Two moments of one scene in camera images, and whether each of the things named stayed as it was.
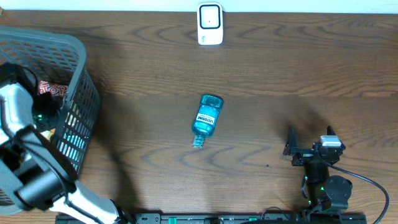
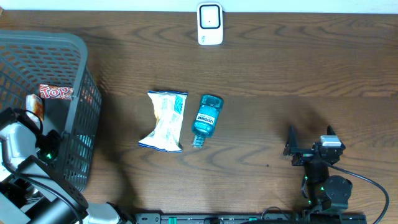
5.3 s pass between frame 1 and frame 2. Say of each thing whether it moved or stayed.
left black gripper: moved
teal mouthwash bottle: stayed
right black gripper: stayed
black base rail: stayed
